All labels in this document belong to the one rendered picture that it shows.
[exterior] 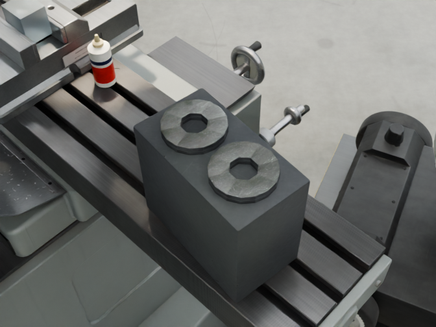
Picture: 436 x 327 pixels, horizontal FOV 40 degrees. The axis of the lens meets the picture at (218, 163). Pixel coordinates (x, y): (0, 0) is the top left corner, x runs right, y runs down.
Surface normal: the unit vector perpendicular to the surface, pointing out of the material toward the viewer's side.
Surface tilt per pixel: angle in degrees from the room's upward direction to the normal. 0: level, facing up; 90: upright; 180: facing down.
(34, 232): 90
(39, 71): 90
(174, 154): 0
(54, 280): 90
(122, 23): 90
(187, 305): 0
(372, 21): 0
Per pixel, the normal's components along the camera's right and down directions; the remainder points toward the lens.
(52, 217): 0.72, 0.53
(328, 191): -0.01, -0.64
